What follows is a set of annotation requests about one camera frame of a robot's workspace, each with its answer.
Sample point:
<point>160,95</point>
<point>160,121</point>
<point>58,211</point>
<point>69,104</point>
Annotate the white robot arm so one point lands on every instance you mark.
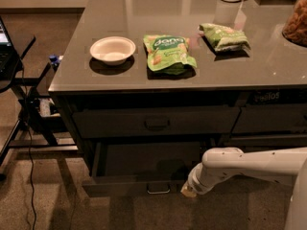
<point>284,166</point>

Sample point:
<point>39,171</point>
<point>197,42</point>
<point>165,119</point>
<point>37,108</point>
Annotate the white paper bowl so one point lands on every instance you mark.
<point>113,50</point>

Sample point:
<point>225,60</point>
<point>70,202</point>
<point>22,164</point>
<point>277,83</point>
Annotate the laptop on side stand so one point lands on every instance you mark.
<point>4,51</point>

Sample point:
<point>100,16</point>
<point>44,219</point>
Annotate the green snack bag rear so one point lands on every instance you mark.
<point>223,38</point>

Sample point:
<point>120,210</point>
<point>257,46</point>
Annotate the black side stand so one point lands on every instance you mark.
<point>25,90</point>

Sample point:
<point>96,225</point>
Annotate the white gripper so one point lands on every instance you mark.
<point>194,183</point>

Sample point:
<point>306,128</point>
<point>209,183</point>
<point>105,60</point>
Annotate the right middle drawer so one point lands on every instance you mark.
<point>283,140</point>

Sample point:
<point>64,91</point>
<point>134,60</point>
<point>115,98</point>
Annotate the right top drawer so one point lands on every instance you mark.
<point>272,118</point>

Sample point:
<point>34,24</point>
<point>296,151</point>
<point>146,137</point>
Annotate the dark drawer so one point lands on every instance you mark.
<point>141,169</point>
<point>155,121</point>

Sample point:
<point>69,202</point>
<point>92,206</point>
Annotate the dark cabinet with glossy top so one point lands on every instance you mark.
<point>146,85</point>

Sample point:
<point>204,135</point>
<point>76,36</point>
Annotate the blue bottle cap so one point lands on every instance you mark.
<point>54,59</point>

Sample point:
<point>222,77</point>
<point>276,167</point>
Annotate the green snack bag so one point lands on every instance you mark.
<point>223,38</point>
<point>168,54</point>

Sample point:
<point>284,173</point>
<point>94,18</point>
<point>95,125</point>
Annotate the green snack bag front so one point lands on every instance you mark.
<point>168,54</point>

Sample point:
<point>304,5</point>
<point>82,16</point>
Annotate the dark top drawer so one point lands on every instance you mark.
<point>155,121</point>

